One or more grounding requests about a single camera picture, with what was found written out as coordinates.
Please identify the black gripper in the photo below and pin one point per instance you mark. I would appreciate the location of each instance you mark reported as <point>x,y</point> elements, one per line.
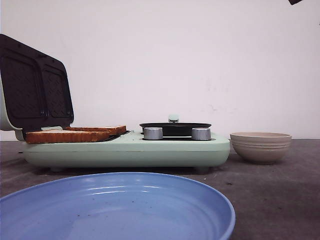
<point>293,2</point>

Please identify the beige ribbed bowl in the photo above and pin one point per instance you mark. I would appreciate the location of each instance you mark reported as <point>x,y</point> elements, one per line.
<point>261,147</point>

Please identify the white bread slice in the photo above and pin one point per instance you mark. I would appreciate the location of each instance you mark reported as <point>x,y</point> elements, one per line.
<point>112,130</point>
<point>65,136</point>

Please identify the breakfast maker hinged lid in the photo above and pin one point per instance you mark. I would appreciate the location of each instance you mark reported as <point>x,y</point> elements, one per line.
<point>34,90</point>

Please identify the mint green breakfast maker base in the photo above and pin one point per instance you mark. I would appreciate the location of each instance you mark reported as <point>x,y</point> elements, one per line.
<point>130,150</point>

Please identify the right silver control knob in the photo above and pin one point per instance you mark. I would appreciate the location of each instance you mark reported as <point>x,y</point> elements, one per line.
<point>201,134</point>

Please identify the silver control knob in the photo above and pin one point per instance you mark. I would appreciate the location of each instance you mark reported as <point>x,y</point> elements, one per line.
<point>153,133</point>
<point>201,134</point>

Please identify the black round frying pan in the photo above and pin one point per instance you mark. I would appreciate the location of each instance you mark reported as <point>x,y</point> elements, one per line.
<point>174,128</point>

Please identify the left silver control knob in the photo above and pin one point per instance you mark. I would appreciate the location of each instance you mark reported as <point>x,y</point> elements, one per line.
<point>153,133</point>

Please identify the blue round plate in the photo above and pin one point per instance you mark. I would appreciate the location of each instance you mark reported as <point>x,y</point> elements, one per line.
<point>117,206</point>

